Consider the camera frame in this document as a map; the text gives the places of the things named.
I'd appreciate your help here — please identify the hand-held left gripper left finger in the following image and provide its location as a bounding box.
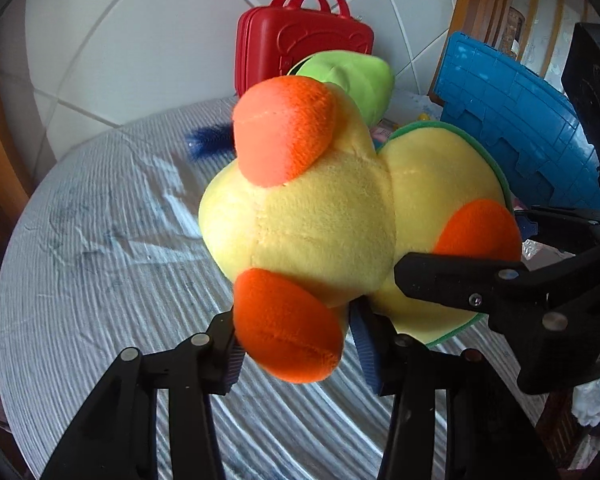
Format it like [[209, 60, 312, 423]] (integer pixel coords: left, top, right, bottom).
[[40, 310, 246, 480]]

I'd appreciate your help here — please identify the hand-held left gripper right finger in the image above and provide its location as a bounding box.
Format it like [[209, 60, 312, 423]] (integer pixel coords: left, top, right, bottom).
[[349, 305, 561, 480]]

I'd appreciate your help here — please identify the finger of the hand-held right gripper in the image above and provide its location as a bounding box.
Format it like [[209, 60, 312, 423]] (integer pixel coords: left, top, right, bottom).
[[514, 204, 600, 241], [394, 240, 600, 341]]

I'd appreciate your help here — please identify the blue plastic crate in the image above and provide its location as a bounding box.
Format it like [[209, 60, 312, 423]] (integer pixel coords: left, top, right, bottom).
[[428, 31, 600, 211]]

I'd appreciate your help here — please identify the yellow duck plush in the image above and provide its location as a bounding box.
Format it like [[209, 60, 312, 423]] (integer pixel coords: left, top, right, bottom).
[[198, 77, 524, 386]]

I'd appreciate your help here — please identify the lime green frog plush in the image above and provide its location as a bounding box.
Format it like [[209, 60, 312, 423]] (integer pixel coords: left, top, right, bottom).
[[287, 50, 397, 126]]

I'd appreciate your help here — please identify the rolled patterned carpet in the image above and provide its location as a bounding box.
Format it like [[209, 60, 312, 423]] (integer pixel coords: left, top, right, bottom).
[[507, 7, 526, 56]]

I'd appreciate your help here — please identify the wooden slat partition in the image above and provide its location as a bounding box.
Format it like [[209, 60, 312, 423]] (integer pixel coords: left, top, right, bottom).
[[455, 0, 588, 96]]

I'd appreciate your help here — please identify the white fluffy cloth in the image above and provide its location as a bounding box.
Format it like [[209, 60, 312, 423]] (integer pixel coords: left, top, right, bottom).
[[572, 375, 600, 426]]

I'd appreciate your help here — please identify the dark blue fuzzy toy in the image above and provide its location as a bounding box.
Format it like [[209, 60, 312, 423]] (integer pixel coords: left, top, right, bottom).
[[184, 122, 238, 161]]

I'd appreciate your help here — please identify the red small suitcase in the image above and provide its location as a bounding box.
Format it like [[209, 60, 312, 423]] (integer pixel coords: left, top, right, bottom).
[[235, 0, 375, 98]]

